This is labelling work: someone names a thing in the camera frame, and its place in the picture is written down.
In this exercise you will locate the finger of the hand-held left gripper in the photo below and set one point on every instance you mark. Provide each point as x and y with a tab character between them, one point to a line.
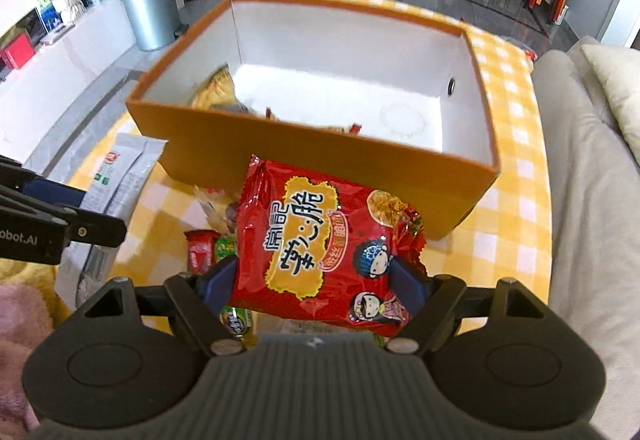
55	192
95	227

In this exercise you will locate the white cushion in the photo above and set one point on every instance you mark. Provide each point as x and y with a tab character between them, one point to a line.
620	85

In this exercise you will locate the clear brown pastry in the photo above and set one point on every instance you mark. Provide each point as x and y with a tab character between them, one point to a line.
215	212

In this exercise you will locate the beige sofa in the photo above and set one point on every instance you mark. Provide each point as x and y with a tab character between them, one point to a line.
590	220

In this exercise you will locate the yellow snack packet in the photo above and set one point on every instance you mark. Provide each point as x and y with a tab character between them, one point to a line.
215	90

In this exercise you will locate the yellow checkered tablecloth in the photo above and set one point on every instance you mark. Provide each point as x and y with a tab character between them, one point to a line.
515	220

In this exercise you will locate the small red snack packet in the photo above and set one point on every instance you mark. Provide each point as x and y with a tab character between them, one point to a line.
355	128

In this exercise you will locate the white low cabinet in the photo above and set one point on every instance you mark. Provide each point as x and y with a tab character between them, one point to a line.
75	65

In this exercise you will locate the yellow cloth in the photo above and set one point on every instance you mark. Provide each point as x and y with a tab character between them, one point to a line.
25	275

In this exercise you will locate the grey metal trash can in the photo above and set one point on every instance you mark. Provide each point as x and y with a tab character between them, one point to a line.
147	10

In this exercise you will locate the white storage box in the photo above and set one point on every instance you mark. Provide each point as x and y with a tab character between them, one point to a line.
200	150

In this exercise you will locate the dark green snack packet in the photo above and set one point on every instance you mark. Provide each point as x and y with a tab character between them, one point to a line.
236	320

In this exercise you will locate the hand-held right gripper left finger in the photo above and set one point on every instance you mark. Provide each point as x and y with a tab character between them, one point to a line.
219	280

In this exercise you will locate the small red candy packet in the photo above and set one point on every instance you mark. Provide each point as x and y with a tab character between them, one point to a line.
200	250

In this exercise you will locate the red noodle snack packet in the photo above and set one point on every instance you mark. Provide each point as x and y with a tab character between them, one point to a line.
310	240

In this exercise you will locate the pink cloth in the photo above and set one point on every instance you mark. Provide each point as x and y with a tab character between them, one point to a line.
20	320

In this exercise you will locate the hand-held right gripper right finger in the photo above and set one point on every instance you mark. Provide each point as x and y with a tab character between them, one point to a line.
410	285

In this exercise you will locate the red box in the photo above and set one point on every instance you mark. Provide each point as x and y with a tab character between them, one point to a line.
17	51

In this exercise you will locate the silver white snack pouch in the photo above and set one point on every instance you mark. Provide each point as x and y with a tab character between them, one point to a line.
125	180

